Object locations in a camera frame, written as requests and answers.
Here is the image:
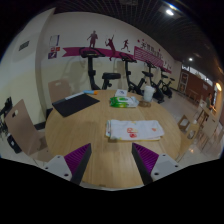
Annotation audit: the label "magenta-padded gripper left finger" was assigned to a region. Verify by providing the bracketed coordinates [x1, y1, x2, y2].
[42, 143, 93, 186]

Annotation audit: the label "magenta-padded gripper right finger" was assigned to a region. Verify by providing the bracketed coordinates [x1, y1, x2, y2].
[131, 142, 183, 186]

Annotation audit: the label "white printed towel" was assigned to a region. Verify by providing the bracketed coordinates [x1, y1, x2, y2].
[105, 119, 165, 142]

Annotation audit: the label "black tablet folio case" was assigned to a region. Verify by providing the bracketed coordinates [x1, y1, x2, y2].
[51, 92, 101, 118]

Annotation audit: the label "round brown coaster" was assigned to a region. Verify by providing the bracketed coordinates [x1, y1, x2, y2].
[138, 99, 152, 108]

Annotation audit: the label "green wet wipes pack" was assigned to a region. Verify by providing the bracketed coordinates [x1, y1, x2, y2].
[109, 95, 140, 109]

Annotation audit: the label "wooden chair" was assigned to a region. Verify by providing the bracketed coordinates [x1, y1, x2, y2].
[3, 98, 51, 158]
[47, 78, 73, 104]

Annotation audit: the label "blue and orange marker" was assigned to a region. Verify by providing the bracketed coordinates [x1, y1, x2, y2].
[82, 89, 100, 96]

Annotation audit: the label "wooden chairs and tables group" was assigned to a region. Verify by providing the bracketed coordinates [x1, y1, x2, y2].
[176, 99, 224, 159]

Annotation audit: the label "small white tissue pack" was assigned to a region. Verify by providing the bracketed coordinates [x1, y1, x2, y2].
[114, 88, 129, 98]

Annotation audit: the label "person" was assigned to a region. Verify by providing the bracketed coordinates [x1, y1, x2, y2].
[205, 93, 214, 109]

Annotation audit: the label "ceiling lights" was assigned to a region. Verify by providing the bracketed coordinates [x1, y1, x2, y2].
[164, 3, 223, 93]

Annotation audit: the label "wall notice posters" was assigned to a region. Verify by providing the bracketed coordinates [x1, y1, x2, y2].
[47, 34, 62, 60]

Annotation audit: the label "grey wall sign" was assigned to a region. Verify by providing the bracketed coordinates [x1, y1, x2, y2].
[18, 40, 30, 52]

